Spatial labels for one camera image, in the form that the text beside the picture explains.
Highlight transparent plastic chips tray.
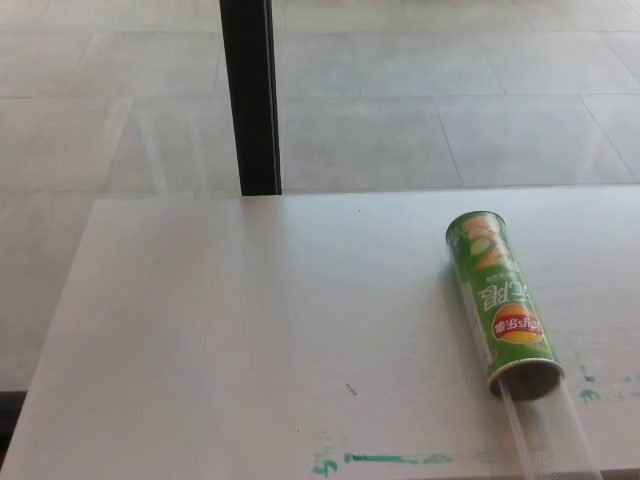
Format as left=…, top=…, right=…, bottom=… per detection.
left=491, top=370, right=599, bottom=480

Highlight green Lay's chips can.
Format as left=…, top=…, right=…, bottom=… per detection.
left=445, top=210, right=566, bottom=402

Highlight black vertical pillar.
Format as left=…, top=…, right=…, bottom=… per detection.
left=219, top=0, right=283, bottom=197

